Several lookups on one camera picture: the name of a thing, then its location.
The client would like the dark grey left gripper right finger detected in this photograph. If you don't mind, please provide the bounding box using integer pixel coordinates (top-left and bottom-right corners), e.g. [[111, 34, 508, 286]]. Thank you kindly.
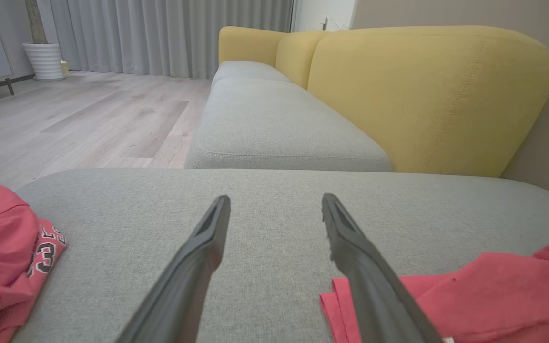
[[321, 193, 445, 343]]

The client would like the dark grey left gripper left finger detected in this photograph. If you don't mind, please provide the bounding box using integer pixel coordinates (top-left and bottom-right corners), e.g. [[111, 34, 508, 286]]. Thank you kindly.
[[115, 195, 232, 343]]

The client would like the red white sports jersey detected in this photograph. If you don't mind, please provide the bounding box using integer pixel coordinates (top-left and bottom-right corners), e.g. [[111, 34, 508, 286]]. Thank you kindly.
[[320, 219, 549, 343]]

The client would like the grey sofa seat cushion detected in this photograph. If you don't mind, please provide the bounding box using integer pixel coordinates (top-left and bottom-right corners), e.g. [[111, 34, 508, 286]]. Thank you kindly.
[[210, 61, 295, 89], [185, 76, 393, 173]]

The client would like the grey pleated curtain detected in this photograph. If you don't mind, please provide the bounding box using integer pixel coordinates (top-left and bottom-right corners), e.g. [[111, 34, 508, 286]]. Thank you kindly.
[[36, 0, 295, 80]]

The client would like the white ribbed plant pot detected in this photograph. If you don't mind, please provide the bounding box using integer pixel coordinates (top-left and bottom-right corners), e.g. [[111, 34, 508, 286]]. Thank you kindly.
[[22, 42, 66, 82]]

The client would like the white door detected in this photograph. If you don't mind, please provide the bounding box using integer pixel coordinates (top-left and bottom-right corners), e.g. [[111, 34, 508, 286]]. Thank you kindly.
[[292, 0, 357, 33]]

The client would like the brown plant trunk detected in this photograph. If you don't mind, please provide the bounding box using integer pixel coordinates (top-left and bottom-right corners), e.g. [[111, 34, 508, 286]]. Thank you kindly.
[[24, 0, 48, 45]]

